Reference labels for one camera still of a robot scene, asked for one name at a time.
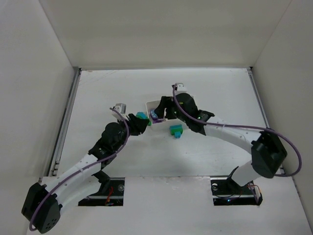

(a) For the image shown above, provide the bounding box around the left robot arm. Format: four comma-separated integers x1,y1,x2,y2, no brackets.
22,114,149,234

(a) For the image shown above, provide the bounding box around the white divided plastic container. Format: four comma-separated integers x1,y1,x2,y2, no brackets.
145,94,198,125

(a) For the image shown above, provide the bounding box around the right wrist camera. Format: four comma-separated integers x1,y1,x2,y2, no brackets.
173,83,187,94

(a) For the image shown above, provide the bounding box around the small teal lego brick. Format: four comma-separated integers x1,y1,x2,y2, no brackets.
135,112,149,119

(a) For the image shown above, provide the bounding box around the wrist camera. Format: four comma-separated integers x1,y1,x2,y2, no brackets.
113,103,127,115
173,83,187,94

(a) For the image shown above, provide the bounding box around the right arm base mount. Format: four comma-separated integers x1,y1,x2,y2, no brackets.
210,177,263,206

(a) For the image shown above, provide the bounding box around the right aluminium rail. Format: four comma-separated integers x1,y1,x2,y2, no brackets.
247,66,287,176

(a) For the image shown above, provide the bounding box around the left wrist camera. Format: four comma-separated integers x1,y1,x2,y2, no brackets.
113,103,127,115

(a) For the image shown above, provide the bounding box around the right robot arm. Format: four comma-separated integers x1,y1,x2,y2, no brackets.
153,93,287,187

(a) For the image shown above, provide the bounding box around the purple curved lego brick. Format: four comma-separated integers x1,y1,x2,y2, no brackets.
150,109,164,123

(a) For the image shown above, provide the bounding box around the aluminium rail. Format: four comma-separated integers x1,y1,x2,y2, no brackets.
45,67,82,176
247,66,287,176

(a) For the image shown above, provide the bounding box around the long teal lego brick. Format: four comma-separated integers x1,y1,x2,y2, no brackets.
169,124,183,130

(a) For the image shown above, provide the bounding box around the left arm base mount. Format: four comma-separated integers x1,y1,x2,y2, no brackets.
78,178,125,207

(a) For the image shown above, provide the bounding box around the left aluminium rail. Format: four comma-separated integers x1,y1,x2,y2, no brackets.
45,67,82,176

